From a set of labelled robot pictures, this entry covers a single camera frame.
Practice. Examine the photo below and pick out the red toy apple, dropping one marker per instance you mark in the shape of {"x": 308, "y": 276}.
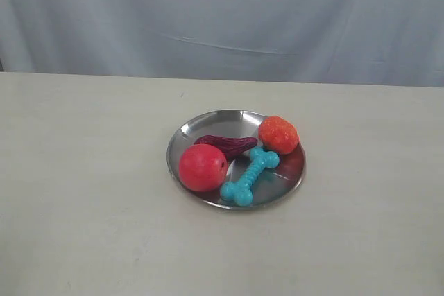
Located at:
{"x": 202, "y": 168}

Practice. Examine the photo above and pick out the purple toy eggplant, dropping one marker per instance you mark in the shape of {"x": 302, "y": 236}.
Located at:
{"x": 230, "y": 147}

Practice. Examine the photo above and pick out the teal toy bone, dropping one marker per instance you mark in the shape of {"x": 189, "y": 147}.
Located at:
{"x": 240, "y": 192}

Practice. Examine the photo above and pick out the orange-red toy strawberry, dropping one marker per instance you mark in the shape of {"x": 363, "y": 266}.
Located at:
{"x": 278, "y": 135}

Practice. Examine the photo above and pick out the round stainless steel plate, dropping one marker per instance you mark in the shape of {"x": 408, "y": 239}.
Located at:
{"x": 272, "y": 186}

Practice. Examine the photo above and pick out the grey-white backdrop cloth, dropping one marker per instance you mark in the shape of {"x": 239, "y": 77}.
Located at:
{"x": 384, "y": 42}

